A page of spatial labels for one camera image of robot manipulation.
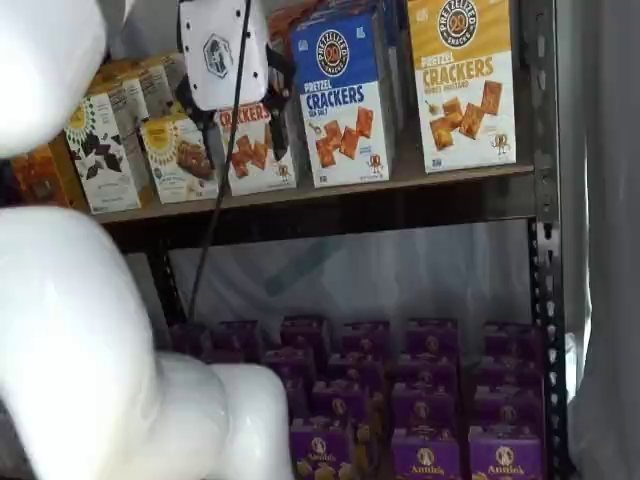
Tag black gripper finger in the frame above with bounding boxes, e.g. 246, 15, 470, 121
173, 74, 219, 171
258, 43, 296, 162

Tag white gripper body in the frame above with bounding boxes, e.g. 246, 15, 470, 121
177, 0, 270, 112

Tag blue white pretzel crackers box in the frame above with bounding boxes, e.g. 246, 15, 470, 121
372, 0, 409, 151
289, 12, 401, 190

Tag Simple Mills sweet thins box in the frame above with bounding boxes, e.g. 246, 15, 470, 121
63, 91, 155, 215
114, 58, 176, 109
149, 52, 189, 91
92, 74, 151, 134

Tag orange white pretzel crackers box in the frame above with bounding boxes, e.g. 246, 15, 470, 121
267, 7, 301, 45
213, 42, 300, 197

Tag wooden shelf board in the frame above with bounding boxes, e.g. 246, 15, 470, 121
92, 162, 536, 224

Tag orange snack box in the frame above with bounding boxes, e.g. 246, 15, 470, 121
9, 143, 90, 210

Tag yellow white pretzel crackers box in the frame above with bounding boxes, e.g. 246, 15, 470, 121
406, 0, 518, 175

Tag purple Annie's snack box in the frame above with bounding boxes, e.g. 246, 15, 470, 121
199, 347, 246, 367
282, 377, 310, 424
391, 382, 460, 432
261, 347, 317, 381
171, 324, 214, 357
341, 320, 392, 357
281, 315, 330, 351
390, 428, 462, 480
397, 357, 460, 389
483, 322, 545, 364
477, 364, 545, 394
406, 318, 460, 359
327, 353, 387, 385
473, 385, 545, 439
289, 424, 355, 480
311, 380, 370, 427
468, 433, 545, 480
212, 322, 260, 351

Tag black metal shelf rack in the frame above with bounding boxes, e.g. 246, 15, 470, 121
94, 0, 574, 480

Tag brown bunny print snack box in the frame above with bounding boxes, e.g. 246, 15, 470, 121
352, 392, 389, 480

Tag white backdrop sheet teal logo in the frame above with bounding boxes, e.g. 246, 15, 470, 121
124, 219, 534, 351

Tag grey curtain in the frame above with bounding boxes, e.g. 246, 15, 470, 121
559, 0, 640, 480

